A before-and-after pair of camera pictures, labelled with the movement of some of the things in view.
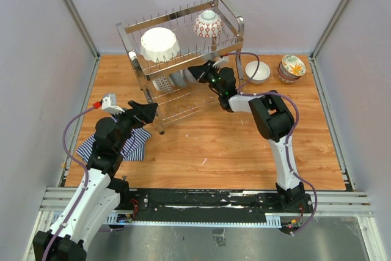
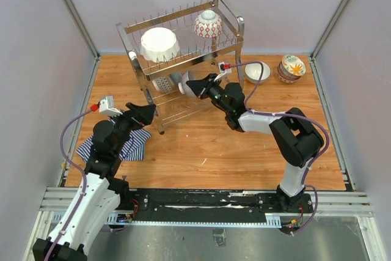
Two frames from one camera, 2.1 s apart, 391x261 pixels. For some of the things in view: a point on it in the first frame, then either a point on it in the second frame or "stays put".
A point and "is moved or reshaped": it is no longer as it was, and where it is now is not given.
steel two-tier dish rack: [162, 47] stays put
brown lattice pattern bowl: [162, 84] stays put
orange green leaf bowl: [293, 65] stays put
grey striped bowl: [189, 78] is moved or reshaped
